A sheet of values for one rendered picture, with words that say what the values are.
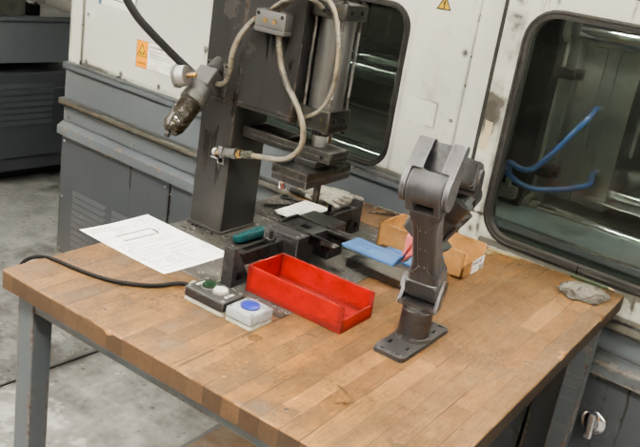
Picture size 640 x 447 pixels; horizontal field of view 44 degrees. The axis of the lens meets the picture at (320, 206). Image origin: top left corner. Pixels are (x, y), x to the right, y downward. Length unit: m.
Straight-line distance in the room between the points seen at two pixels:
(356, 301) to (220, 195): 0.49
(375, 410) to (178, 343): 0.38
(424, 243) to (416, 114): 1.00
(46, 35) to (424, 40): 2.97
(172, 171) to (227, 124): 1.21
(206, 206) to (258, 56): 0.42
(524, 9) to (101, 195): 2.04
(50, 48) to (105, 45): 1.54
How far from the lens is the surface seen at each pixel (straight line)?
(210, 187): 2.01
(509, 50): 2.23
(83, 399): 2.98
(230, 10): 1.92
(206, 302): 1.63
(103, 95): 3.45
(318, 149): 1.83
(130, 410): 2.93
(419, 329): 1.60
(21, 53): 4.88
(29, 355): 1.81
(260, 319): 1.58
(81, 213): 3.68
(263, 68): 1.86
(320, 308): 1.62
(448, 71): 2.37
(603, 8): 2.14
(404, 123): 2.46
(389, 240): 2.07
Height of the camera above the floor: 1.64
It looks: 19 degrees down
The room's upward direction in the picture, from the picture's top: 9 degrees clockwise
